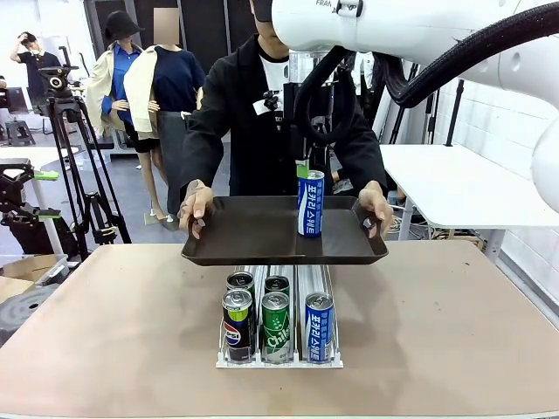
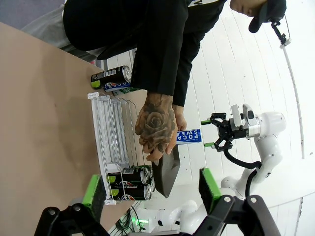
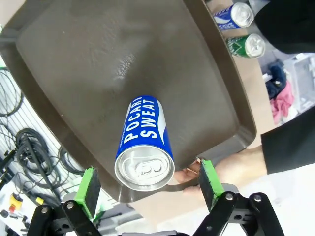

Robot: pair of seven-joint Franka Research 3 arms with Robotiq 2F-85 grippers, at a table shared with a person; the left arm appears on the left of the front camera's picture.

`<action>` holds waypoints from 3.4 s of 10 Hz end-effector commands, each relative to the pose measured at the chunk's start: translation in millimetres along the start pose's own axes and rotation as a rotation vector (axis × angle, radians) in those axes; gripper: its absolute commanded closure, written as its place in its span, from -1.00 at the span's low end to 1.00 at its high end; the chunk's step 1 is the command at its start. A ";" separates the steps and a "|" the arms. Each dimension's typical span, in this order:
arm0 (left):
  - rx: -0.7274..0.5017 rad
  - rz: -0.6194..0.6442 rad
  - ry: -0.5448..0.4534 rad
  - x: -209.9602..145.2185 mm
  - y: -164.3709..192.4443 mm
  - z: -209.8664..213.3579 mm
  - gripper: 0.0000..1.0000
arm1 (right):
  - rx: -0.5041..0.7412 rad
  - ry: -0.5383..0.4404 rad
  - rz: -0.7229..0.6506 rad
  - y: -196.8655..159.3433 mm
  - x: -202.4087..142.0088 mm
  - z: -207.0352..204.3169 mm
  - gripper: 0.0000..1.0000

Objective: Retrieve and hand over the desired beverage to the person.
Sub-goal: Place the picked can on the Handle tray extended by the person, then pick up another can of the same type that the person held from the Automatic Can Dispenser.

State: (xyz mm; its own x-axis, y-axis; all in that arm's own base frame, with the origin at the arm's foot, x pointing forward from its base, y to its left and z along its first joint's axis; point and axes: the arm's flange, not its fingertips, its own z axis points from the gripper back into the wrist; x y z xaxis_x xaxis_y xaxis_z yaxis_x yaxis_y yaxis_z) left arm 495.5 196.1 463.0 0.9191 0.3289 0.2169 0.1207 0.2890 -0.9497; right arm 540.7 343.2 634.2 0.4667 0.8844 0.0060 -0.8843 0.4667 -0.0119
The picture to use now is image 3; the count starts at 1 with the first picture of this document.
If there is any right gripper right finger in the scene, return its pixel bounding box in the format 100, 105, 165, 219
193, 159, 284, 236

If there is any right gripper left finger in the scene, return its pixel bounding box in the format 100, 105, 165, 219
26, 167, 104, 236

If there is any blue Pocari Sweat can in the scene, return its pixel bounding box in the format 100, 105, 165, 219
114, 95, 176, 191
213, 2, 255, 31

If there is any dark brown serving tray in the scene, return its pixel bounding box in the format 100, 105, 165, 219
0, 0, 258, 204

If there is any person's left forearm black sleeve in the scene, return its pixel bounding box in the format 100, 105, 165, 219
260, 105, 315, 176

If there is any person in black cardigan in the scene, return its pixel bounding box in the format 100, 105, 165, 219
254, 0, 315, 54

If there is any person's left hand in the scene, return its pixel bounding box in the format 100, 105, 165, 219
175, 145, 268, 195

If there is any yellow emergency stop button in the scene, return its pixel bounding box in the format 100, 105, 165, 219
8, 192, 25, 210

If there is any pink cloth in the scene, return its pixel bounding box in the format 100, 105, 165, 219
270, 82, 295, 125

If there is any navy cloth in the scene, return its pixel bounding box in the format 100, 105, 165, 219
265, 64, 288, 99

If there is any clear plastic storage bin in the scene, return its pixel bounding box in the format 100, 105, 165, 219
262, 52, 315, 126

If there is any green Chilsung cider can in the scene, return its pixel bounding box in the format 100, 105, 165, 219
225, 33, 266, 59

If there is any black cable coil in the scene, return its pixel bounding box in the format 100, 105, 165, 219
14, 127, 86, 190

